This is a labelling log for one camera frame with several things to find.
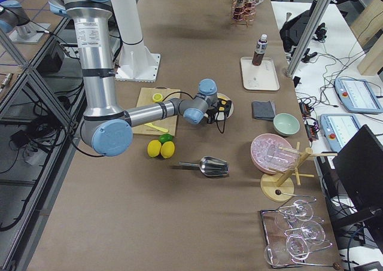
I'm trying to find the yellow lemon lower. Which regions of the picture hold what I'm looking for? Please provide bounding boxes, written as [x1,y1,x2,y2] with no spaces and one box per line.
[160,141,175,159]

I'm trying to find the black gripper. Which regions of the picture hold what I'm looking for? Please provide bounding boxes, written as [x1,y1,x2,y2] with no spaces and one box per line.
[206,102,228,124]

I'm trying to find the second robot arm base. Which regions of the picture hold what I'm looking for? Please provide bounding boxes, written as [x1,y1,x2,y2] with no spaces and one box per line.
[1,0,50,44]

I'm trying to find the mint green bowl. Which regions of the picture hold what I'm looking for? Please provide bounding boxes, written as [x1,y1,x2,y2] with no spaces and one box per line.
[273,113,300,136]

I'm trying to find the yellow lemon upper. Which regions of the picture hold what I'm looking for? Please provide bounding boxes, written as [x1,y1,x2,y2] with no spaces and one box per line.
[147,139,162,157]

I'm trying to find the metal ice scoop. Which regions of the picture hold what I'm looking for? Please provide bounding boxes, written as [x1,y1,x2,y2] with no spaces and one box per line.
[178,156,229,178]

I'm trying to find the green lime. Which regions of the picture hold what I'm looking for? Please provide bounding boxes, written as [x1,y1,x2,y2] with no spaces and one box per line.
[158,133,173,144]

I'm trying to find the grey folded cloth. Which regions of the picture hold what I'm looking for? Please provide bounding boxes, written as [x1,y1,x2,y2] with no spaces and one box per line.
[251,101,275,121]

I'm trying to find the black monitor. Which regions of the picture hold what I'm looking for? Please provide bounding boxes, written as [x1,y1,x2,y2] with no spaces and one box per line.
[332,125,382,249]

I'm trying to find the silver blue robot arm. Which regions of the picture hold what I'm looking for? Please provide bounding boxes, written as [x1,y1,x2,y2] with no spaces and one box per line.
[49,0,220,157]

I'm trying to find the teach pendant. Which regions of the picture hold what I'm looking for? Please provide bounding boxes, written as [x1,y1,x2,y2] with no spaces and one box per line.
[334,77,382,114]
[320,114,361,152]

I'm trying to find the teach pendant near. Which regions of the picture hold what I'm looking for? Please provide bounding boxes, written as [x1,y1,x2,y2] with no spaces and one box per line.
[320,114,361,152]

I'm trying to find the yellow plastic knife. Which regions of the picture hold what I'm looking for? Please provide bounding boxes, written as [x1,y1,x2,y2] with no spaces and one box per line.
[144,123,169,133]

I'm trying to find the black backpack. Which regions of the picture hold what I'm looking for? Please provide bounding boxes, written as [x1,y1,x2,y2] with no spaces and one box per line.
[279,0,327,52]

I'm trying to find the yellow lemon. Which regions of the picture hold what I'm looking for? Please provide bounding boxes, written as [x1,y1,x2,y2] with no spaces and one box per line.
[147,139,162,157]
[160,141,175,159]

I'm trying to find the glass rack tray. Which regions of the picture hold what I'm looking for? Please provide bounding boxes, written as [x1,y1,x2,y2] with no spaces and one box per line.
[260,194,341,270]

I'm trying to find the teach pendant far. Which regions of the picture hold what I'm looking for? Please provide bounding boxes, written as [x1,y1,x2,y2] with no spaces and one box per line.
[334,77,382,114]

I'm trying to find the half lemon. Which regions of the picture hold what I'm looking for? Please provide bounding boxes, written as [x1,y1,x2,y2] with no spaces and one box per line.
[152,93,163,102]

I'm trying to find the wooden cup tree stand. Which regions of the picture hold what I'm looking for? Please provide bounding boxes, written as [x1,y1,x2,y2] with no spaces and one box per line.
[260,141,338,202]

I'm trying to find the pink bowl with ice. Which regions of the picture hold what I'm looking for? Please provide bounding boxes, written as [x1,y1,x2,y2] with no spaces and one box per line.
[250,133,298,174]

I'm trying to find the white round plate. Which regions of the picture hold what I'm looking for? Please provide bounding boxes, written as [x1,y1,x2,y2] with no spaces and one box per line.
[216,92,234,121]

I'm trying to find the tea bottle on tray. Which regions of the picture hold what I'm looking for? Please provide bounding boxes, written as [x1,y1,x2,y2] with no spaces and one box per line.
[252,34,268,66]

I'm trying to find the cream rabbit tray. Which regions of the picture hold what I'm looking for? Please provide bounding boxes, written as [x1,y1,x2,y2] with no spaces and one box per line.
[240,57,279,92]

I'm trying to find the bamboo cutting board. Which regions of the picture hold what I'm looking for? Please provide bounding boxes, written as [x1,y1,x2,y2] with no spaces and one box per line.
[130,87,181,136]

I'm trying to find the copper wire bottle rack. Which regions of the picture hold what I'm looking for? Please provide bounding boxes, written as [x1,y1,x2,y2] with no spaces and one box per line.
[231,0,256,26]

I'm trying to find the aluminium frame post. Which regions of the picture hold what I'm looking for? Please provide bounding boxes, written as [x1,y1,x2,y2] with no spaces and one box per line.
[285,0,331,78]

